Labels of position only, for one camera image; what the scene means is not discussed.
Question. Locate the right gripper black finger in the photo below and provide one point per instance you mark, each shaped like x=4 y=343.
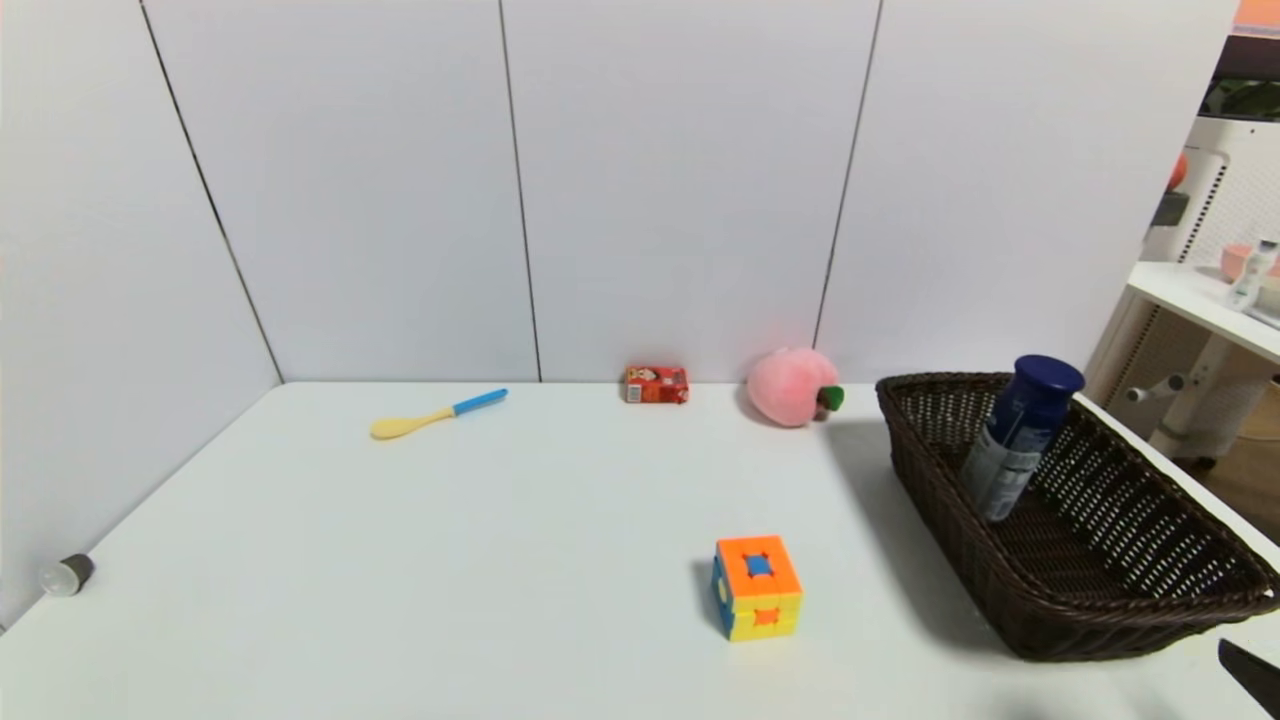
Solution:
x=1258 y=678

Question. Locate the blue capped spray can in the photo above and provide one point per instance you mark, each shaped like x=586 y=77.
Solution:
x=1015 y=440

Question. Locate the dark brown wicker basket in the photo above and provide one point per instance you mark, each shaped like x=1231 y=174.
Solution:
x=1100 y=560

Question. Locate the white side desk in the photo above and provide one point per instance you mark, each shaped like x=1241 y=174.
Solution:
x=1200 y=300

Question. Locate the white plastic bottle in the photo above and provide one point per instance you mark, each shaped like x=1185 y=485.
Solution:
x=1250 y=275

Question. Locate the white pegboard panel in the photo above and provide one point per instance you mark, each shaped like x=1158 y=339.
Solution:
x=1235 y=190

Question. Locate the orange yellow puzzle cube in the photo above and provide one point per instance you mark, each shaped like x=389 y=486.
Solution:
x=758 y=590

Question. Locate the pink plush peach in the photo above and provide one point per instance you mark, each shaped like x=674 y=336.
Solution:
x=790 y=386

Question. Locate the red cartoon snack box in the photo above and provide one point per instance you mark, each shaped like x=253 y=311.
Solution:
x=657 y=385

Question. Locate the small grey capped cylinder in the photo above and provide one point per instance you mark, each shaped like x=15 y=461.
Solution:
x=68 y=575

